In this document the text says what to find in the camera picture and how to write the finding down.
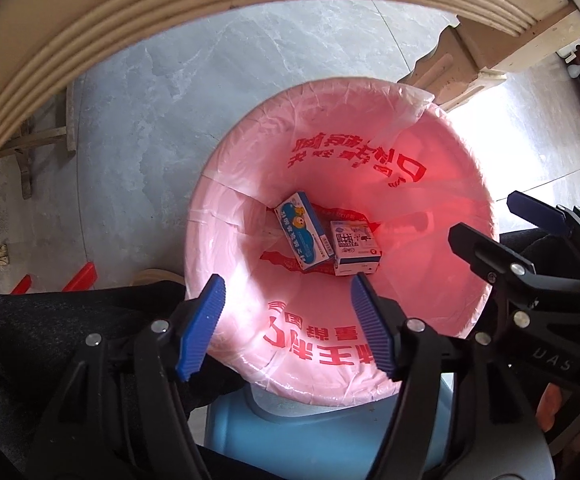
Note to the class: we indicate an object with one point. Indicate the bin with pink bag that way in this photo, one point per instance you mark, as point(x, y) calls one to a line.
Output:
point(250, 160)

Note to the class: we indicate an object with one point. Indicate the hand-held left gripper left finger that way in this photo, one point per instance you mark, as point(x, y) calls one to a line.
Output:
point(200, 330)

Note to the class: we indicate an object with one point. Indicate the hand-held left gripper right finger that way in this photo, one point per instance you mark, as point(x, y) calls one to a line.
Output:
point(372, 330)

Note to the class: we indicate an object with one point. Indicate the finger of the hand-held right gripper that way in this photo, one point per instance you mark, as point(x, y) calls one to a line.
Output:
point(480, 250)
point(535, 212)

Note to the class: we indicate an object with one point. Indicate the small white object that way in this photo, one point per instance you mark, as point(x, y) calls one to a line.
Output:
point(575, 70)

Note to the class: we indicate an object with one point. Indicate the cream round table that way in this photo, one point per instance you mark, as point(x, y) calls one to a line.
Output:
point(120, 5)

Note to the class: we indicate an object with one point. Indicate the person's dark clothing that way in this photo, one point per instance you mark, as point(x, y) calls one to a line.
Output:
point(20, 340)

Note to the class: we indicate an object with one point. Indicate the blue and white carton box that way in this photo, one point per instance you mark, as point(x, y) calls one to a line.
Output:
point(302, 232)

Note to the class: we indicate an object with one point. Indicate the blue plastic trash bin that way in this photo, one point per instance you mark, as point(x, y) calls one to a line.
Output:
point(320, 435)

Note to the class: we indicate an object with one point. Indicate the red plastic object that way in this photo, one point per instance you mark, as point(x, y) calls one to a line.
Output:
point(80, 277)
point(20, 285)

